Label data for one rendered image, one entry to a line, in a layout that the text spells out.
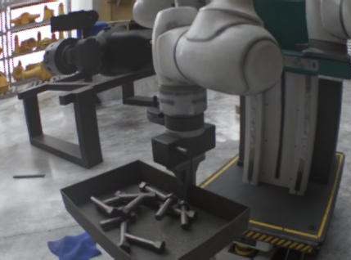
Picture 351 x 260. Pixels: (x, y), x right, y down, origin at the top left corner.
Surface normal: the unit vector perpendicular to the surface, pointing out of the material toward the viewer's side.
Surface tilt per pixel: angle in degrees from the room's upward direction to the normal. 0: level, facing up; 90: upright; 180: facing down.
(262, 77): 96
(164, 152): 90
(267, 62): 98
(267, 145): 90
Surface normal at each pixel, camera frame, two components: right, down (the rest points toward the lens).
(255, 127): -0.60, 0.29
